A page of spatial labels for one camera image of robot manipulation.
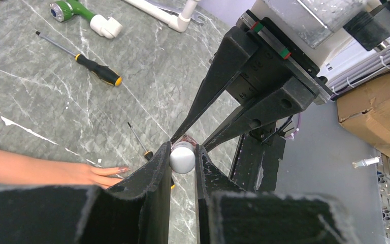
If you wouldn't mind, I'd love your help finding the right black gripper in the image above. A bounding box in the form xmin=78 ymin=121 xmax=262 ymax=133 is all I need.
xmin=171 ymin=17 xmax=332 ymax=151

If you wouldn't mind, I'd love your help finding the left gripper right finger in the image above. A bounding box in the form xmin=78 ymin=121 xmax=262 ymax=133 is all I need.
xmin=195 ymin=145 xmax=360 ymax=243

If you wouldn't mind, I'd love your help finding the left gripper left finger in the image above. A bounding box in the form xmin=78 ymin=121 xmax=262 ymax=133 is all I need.
xmin=0 ymin=142 xmax=171 ymax=243

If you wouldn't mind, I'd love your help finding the white nail polish cap brush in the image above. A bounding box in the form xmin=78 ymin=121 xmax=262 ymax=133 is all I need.
xmin=170 ymin=141 xmax=196 ymax=174

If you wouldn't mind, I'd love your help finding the glitter nail polish bottle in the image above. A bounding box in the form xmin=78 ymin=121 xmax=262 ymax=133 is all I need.
xmin=172 ymin=134 xmax=198 ymax=149

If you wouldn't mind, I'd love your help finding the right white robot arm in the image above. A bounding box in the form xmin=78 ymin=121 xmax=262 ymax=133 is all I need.
xmin=171 ymin=1 xmax=390 ymax=150

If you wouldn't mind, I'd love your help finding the near black yellow screwdriver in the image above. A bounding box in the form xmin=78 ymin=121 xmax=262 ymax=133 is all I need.
xmin=127 ymin=121 xmax=176 ymax=191

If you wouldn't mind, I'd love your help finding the black yellow screwdriver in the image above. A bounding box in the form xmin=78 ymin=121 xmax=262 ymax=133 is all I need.
xmin=127 ymin=121 xmax=176 ymax=191
xmin=35 ymin=30 xmax=122 ymax=86

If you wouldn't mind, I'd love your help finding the right side cardboard box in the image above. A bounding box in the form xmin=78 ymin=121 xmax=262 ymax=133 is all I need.
xmin=337 ymin=74 xmax=390 ymax=157

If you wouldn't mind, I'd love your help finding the spare nail polish bottle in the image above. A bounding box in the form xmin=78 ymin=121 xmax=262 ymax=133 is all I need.
xmin=352 ymin=156 xmax=380 ymax=168

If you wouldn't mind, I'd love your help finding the far black yellow screwdriver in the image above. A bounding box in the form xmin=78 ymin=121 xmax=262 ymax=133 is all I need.
xmin=35 ymin=30 xmax=122 ymax=86

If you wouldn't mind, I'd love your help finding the mannequin practice hand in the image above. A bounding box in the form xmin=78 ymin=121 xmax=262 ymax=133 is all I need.
xmin=0 ymin=150 xmax=129 ymax=189

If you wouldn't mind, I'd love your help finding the green valve pvc fitting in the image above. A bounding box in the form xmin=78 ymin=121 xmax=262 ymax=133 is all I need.
xmin=49 ymin=0 xmax=123 ymax=39

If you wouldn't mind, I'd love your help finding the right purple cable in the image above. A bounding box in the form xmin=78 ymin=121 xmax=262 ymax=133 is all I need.
xmin=284 ymin=112 xmax=303 ymax=141

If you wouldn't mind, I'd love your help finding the white pvc pipe frame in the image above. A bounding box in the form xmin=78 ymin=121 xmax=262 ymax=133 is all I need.
xmin=125 ymin=0 xmax=191 ymax=33

